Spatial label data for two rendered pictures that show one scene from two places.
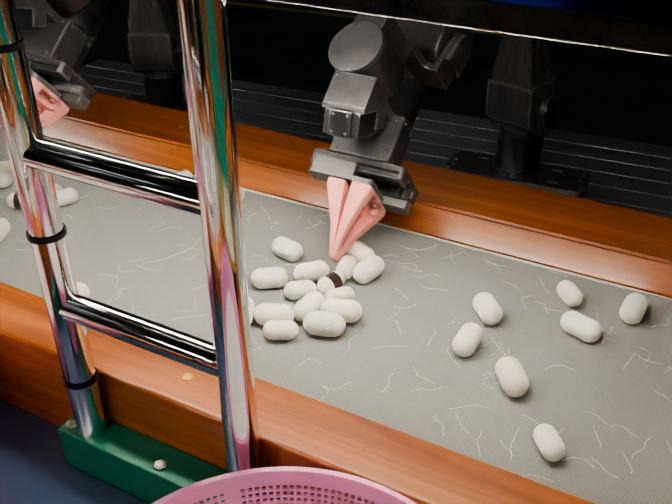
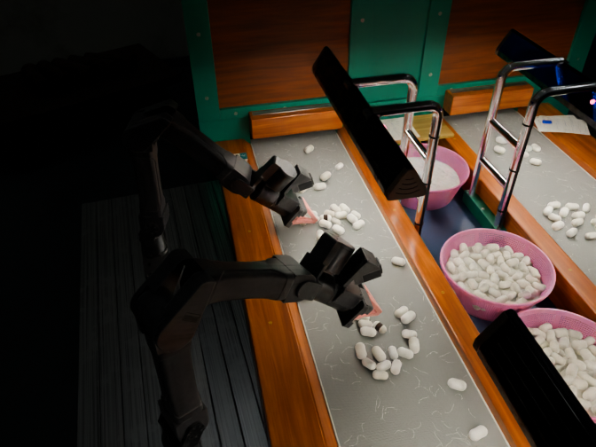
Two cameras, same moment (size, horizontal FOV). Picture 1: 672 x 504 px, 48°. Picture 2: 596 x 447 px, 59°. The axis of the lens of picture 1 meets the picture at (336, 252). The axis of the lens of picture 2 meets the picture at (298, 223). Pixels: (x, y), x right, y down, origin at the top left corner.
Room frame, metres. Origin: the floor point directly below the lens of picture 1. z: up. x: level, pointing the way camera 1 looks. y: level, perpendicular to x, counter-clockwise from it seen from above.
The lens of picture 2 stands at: (1.38, 0.82, 1.65)
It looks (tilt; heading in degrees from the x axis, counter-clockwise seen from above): 39 degrees down; 230
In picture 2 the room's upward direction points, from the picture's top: 1 degrees counter-clockwise
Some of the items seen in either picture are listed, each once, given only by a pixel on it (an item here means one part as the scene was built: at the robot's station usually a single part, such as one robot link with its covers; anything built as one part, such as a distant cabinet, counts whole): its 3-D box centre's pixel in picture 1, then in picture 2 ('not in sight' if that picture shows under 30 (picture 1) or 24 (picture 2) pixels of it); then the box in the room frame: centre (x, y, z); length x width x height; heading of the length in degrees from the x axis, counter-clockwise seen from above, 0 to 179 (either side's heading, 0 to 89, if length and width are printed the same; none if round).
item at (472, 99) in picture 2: not in sight; (488, 98); (-0.20, -0.05, 0.83); 0.30 x 0.06 x 0.07; 152
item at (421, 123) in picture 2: not in sight; (398, 130); (0.12, -0.16, 0.77); 0.33 x 0.15 x 0.01; 152
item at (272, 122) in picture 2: not in sight; (295, 120); (0.40, -0.36, 0.83); 0.30 x 0.06 x 0.07; 152
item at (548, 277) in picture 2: not in sight; (492, 278); (0.43, 0.42, 0.72); 0.27 x 0.27 x 0.10
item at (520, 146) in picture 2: not in sight; (526, 151); (0.13, 0.28, 0.90); 0.20 x 0.19 x 0.45; 62
